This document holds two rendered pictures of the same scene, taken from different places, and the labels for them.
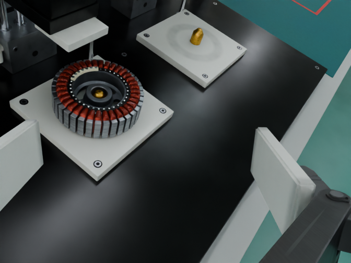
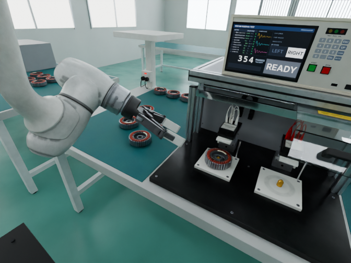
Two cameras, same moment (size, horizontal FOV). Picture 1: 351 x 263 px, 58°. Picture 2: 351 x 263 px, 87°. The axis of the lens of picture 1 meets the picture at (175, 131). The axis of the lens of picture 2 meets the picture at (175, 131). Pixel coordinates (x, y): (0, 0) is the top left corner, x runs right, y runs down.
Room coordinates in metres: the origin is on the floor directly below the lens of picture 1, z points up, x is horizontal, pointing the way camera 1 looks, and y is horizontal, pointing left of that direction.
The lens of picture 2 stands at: (0.20, -0.53, 1.30)
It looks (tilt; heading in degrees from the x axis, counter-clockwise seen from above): 32 degrees down; 100
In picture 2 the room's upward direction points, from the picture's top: 3 degrees clockwise
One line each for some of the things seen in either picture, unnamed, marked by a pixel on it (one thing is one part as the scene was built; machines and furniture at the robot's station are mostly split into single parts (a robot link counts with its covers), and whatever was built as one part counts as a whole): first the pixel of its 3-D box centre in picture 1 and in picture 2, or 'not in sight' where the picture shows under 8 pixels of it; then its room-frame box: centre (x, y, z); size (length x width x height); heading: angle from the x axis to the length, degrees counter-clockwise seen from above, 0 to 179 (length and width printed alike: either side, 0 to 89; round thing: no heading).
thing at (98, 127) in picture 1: (98, 96); (218, 158); (0.27, 0.11, 0.80); 0.11 x 0.11 x 0.04
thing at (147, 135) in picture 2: not in sight; (140, 138); (-0.12, 0.21, 0.77); 0.11 x 0.11 x 0.04
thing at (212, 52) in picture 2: not in sight; (187, 65); (-0.40, 3.87, 0.38); 2.10 x 0.90 x 0.75; 161
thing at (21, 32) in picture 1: (22, 38); (227, 142); (0.32, 0.24, 0.80); 0.08 x 0.05 x 0.06; 161
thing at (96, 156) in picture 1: (97, 109); (217, 163); (0.27, 0.11, 0.78); 0.15 x 0.15 x 0.01; 71
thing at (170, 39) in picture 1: (194, 44); (278, 186); (0.50, 0.03, 0.78); 0.15 x 0.15 x 0.01; 71
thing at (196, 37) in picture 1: (197, 35); (280, 182); (0.50, 0.03, 0.80); 0.02 x 0.02 x 0.03
